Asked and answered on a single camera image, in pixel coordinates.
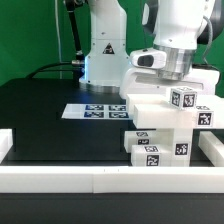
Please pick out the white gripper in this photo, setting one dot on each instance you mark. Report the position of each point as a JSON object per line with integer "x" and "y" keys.
{"x": 147, "y": 81}

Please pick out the white chair seat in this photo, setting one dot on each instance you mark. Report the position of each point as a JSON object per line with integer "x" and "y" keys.
{"x": 179, "y": 144}

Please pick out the white left fence bar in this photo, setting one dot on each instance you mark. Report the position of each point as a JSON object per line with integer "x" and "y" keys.
{"x": 6, "y": 142}

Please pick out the white front fence bar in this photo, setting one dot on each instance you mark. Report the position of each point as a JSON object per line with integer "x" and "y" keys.
{"x": 53, "y": 179}

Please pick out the white sheet with tags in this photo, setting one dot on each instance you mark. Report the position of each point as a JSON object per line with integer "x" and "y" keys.
{"x": 96, "y": 112}

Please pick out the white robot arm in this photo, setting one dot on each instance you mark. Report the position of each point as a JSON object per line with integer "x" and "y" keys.
{"x": 177, "y": 27}

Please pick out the white fence bar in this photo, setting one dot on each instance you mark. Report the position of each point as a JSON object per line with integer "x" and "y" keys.
{"x": 6, "y": 142}
{"x": 212, "y": 147}
{"x": 53, "y": 179}

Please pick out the white chair back frame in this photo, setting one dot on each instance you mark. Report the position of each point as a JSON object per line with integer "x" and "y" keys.
{"x": 155, "y": 111}

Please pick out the white right fence bar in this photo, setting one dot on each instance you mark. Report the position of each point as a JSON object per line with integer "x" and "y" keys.
{"x": 212, "y": 147}

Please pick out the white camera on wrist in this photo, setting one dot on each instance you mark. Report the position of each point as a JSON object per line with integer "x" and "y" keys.
{"x": 148, "y": 58}

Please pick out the white tagged cube nut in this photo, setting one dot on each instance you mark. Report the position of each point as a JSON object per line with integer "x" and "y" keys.
{"x": 183, "y": 97}

